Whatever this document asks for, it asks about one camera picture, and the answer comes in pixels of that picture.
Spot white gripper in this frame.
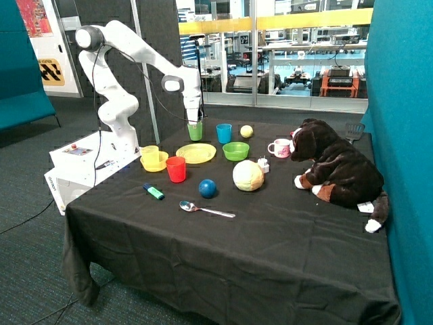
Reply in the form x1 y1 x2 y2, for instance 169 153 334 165
183 95 204 128

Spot green plastic cup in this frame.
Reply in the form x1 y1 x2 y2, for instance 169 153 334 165
187 121 203 142

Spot yellow plastic cup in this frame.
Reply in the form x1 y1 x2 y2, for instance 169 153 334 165
140 145 160 165

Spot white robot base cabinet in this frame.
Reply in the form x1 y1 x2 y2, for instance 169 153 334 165
45 131 140 215

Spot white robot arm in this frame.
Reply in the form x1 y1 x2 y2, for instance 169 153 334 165
75 20 204 154

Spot yellow plastic plate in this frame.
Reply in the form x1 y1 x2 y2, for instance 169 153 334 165
176 143 217 165

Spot blue plastic cup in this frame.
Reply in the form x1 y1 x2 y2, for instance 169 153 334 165
216 123 232 144

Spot red plastic cup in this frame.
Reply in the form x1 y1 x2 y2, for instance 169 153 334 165
166 156 186 183

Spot green plastic bowl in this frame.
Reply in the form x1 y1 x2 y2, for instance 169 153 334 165
223 142 250 162

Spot small yellow ball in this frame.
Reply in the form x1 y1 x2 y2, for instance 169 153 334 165
240 125 254 139

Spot yellow plastic bowl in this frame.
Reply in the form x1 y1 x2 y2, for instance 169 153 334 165
140 151 168 172

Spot blue ball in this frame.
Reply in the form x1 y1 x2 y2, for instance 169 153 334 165
198 179 217 199

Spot plush cabbage toy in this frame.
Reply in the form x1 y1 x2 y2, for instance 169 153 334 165
233 160 265 192

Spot green blue highlighter marker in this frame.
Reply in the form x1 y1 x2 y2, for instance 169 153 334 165
143 183 165 200

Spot white power adapter plug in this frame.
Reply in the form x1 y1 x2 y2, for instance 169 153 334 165
257 156 270 173

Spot metal spoon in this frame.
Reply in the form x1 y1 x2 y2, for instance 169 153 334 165
179 200 235 218

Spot black marker pen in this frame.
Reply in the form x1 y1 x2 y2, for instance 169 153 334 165
95 160 114 170

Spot pink mug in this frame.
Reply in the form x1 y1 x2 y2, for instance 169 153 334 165
267 139 291 158

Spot black tablecloth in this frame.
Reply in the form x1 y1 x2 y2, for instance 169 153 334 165
62 116 402 325

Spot yellow black sign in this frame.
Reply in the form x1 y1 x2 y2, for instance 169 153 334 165
38 58 65 87

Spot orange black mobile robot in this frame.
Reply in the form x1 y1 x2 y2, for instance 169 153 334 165
319 66 359 98

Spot brown plush dog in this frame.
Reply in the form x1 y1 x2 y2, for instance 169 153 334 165
290 118 389 233

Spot teal sofa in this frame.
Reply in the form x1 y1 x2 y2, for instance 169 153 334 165
0 0 56 131

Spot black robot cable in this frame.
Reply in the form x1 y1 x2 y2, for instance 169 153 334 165
91 42 193 187

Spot red wall poster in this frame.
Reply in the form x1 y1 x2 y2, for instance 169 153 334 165
16 0 53 38

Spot teal partition wall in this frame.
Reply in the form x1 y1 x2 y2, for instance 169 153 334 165
363 1 432 324

